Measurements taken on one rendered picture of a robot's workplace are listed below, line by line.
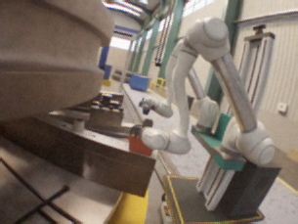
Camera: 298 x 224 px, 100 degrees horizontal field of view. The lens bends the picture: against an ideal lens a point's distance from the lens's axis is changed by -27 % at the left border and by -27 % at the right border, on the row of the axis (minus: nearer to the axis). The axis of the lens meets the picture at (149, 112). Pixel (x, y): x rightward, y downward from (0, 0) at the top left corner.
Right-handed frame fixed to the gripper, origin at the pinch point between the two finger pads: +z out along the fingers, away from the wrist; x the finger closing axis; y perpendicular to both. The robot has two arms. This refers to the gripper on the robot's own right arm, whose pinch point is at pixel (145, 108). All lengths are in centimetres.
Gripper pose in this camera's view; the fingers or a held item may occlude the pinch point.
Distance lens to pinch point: 128.7
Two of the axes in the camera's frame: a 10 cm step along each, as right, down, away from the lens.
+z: -1.2, 1.9, -9.7
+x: 9.6, 2.6, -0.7
